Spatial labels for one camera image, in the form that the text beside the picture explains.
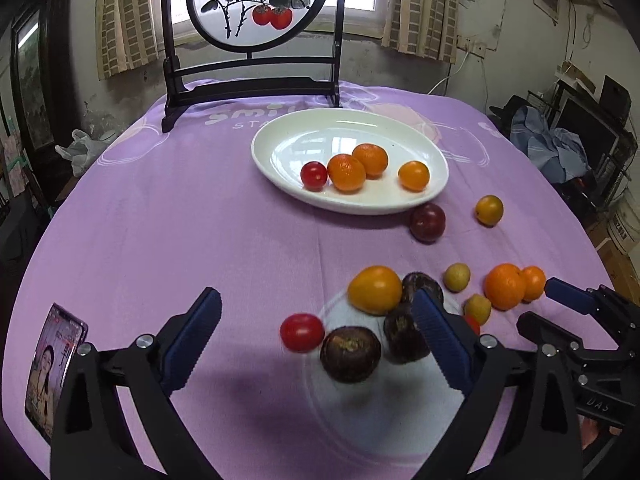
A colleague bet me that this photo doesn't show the small orange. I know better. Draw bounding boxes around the small orange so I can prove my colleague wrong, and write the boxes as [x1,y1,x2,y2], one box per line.
[521,266,547,304]
[397,160,431,192]

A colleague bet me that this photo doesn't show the red cherry tomato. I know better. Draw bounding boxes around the red cherry tomato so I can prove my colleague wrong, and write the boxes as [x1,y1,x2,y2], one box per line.
[463,314,480,336]
[300,162,329,192]
[280,313,324,353]

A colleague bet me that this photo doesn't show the yellow-green longan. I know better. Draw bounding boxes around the yellow-green longan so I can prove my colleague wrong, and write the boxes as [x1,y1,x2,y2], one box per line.
[442,262,471,294]
[463,294,492,326]

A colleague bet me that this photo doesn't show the small yellow-orange kumquat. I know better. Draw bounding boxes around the small yellow-orange kumquat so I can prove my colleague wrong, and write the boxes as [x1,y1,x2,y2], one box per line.
[475,195,504,228]

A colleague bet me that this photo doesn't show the dark brown fruit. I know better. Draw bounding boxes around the dark brown fruit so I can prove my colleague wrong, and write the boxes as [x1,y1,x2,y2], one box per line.
[400,272,445,304]
[320,326,382,384]
[383,304,431,364]

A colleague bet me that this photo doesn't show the dark red plum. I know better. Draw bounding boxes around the dark red plum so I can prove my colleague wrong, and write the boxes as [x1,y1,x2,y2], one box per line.
[409,203,446,244]

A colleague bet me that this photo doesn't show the large yellow orange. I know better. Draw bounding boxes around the large yellow orange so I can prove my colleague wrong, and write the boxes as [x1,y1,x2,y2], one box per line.
[347,266,402,316]

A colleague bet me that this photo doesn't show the dark brown fruit front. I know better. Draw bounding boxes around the dark brown fruit front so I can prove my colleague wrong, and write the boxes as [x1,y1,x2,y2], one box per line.
[320,326,382,384]

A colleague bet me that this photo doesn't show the big mandarin orange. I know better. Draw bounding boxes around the big mandarin orange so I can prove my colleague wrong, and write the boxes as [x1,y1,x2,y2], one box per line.
[326,154,367,193]

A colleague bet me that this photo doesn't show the red cherry tomato front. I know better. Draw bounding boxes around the red cherry tomato front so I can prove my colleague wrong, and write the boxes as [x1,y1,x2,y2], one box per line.
[300,162,329,192]

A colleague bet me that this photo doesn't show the person's right hand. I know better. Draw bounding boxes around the person's right hand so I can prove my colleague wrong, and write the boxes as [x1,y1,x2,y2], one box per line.
[580,416,622,452]

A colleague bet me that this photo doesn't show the smartphone with lit screen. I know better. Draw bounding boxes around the smartphone with lit screen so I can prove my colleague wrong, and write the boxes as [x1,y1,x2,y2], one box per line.
[25,304,88,444]

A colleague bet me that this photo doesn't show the blue clothes pile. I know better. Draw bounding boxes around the blue clothes pile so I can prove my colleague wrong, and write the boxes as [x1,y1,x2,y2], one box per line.
[510,106,590,184]

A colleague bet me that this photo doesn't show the black monitor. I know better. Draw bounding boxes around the black monitor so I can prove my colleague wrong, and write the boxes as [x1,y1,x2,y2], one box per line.
[547,78,638,180]

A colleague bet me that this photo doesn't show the purple tablecloth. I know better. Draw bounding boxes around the purple tablecloth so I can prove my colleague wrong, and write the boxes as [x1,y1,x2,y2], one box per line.
[2,84,608,479]

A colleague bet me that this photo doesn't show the white plastic bag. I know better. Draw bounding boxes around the white plastic bag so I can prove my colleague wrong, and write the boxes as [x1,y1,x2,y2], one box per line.
[54,129,108,178]

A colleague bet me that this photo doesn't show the right checked curtain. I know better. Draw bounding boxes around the right checked curtain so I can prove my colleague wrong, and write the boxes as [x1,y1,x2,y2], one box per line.
[382,0,458,64]

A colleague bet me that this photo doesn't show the checked curtain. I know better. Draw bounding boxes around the checked curtain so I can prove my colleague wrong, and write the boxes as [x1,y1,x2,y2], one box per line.
[96,0,158,80]
[382,0,458,64]

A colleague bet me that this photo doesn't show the white oval plate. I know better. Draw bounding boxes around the white oval plate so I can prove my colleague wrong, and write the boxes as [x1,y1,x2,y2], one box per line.
[250,108,449,216]

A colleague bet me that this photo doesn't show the dark wooden cabinet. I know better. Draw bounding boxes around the dark wooden cabinet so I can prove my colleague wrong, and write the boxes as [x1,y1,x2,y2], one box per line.
[8,0,72,162]

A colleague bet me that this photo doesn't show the left checked curtain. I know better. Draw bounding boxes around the left checked curtain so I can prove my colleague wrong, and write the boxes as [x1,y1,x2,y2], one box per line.
[96,0,158,80]

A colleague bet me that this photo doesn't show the round painted screen stand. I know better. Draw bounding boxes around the round painted screen stand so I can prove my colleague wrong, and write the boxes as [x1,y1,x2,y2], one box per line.
[160,0,345,133]

